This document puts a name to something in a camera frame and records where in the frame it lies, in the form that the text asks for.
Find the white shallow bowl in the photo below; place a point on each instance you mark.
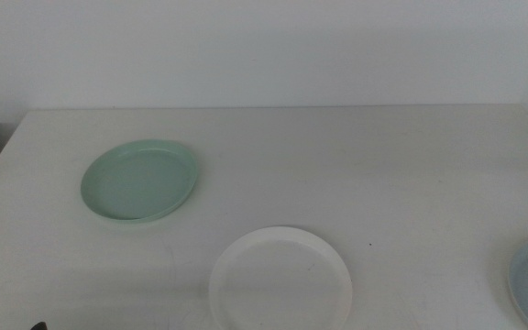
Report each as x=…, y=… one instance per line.
x=280, y=279

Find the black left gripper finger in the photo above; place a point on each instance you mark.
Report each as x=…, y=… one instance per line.
x=39, y=326

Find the pale green shallow bowl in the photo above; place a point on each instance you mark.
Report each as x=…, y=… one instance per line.
x=139, y=181

